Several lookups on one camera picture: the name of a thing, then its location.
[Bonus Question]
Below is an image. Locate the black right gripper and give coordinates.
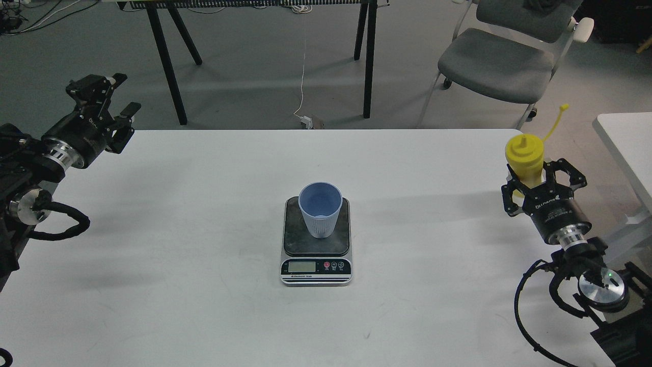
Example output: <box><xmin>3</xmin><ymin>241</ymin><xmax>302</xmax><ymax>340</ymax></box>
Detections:
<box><xmin>501</xmin><ymin>158</ymin><xmax>593</xmax><ymax>250</ymax></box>

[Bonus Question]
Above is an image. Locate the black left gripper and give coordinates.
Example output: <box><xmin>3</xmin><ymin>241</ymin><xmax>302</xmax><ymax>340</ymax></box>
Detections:
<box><xmin>42</xmin><ymin>73</ymin><xmax>142</xmax><ymax>170</ymax></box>

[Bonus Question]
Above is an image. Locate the yellow squeeze bottle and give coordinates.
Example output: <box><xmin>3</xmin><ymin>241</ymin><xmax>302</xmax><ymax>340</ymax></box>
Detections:
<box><xmin>505</xmin><ymin>103</ymin><xmax>569</xmax><ymax>188</ymax></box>

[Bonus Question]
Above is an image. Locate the blue plastic cup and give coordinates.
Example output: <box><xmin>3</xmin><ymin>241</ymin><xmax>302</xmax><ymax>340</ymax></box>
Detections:
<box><xmin>298</xmin><ymin>182</ymin><xmax>344</xmax><ymax>239</ymax></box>

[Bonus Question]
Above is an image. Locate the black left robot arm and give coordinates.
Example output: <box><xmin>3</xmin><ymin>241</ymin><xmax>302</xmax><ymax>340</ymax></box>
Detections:
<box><xmin>1</xmin><ymin>73</ymin><xmax>141</xmax><ymax>285</ymax></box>

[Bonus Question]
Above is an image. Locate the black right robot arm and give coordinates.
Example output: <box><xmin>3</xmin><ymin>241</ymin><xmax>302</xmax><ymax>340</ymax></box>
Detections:
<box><xmin>501</xmin><ymin>159</ymin><xmax>651</xmax><ymax>366</ymax></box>

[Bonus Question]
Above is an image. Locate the digital kitchen scale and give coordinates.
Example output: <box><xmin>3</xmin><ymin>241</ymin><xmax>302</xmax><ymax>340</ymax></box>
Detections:
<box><xmin>279</xmin><ymin>197</ymin><xmax>354</xmax><ymax>286</ymax></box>

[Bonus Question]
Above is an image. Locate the white side table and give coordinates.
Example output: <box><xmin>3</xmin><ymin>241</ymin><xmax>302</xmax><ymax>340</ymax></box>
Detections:
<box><xmin>593</xmin><ymin>112</ymin><xmax>651</xmax><ymax>212</ymax></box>

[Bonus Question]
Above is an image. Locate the black-legged background table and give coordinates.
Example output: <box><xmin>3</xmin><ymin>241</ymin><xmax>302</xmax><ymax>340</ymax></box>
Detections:
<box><xmin>116</xmin><ymin>0</ymin><xmax>391</xmax><ymax>126</ymax></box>

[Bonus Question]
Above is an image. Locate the grey office chair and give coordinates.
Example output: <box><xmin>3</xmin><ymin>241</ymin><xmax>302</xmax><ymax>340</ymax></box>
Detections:
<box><xmin>431</xmin><ymin>1</ymin><xmax>594</xmax><ymax>130</ymax></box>

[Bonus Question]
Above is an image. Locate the white power plug on floor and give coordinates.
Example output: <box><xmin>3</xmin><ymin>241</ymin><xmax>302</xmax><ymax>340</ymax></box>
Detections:
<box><xmin>300</xmin><ymin>115</ymin><xmax>324</xmax><ymax>129</ymax></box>

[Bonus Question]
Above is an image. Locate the white hanging cable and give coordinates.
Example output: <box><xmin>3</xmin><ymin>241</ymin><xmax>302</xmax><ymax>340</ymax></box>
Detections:
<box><xmin>293</xmin><ymin>0</ymin><xmax>315</xmax><ymax>120</ymax></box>

